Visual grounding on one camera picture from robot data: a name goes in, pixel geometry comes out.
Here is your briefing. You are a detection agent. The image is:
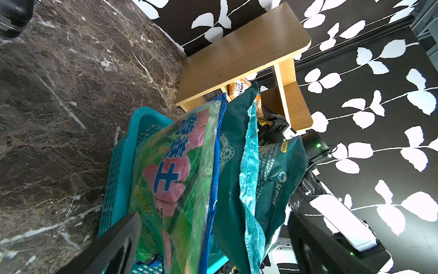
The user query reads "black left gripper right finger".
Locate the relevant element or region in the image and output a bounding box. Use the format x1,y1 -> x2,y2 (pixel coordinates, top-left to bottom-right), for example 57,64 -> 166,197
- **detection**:
288,211 -> 374,274

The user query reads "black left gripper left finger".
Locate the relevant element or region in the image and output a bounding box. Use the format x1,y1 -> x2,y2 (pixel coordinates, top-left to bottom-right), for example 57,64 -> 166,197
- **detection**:
58,212 -> 141,274

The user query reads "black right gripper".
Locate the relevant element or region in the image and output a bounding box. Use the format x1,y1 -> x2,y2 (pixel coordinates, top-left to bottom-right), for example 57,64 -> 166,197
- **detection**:
258,106 -> 290,144

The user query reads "dark green fertilizer bag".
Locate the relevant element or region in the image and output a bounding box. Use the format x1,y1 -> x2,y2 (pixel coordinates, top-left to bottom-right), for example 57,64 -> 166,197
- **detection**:
255,137 -> 308,250

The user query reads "orange white fertilizer packet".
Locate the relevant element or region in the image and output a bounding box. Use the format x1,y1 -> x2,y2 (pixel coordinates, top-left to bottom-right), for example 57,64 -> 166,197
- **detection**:
228,78 -> 263,119

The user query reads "teal orange fertilizer bag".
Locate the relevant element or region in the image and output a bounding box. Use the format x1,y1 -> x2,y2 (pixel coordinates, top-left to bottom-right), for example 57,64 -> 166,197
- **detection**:
213,84 -> 266,274

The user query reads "green pink soil bag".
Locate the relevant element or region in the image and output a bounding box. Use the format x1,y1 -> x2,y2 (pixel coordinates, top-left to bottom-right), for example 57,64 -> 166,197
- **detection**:
129,95 -> 227,274

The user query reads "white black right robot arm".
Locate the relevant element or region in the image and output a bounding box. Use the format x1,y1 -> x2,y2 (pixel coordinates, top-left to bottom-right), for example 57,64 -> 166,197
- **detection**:
260,130 -> 394,274

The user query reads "wooden two-tier shelf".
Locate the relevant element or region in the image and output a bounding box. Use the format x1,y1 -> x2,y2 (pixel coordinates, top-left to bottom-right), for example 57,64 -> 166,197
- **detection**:
175,2 -> 314,131

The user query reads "teal plastic basket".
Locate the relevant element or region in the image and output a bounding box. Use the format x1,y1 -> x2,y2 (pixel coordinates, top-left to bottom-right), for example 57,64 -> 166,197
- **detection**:
98,107 -> 228,274

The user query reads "black ribbed aluminium case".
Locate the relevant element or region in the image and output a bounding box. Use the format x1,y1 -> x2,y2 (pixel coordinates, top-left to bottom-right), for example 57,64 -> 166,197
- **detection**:
0,0 -> 42,38

